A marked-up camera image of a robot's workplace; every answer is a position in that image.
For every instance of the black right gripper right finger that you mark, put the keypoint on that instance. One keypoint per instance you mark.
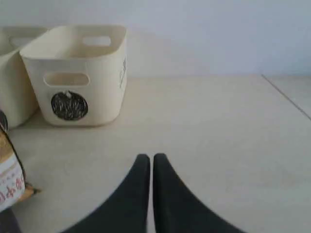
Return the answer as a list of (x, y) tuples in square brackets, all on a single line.
[(177, 209)]

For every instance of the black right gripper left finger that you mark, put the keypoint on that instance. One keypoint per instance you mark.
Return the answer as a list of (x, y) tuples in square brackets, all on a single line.
[(126, 210)]

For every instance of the orange black snack bag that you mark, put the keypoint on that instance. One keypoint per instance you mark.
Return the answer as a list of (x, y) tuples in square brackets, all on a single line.
[(14, 187)]

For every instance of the cream bin circle mark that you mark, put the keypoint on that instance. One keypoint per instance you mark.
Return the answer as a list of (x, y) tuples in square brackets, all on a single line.
[(78, 73)]

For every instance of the cream bin square mark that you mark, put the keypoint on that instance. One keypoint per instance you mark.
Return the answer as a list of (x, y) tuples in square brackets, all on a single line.
[(17, 98)]

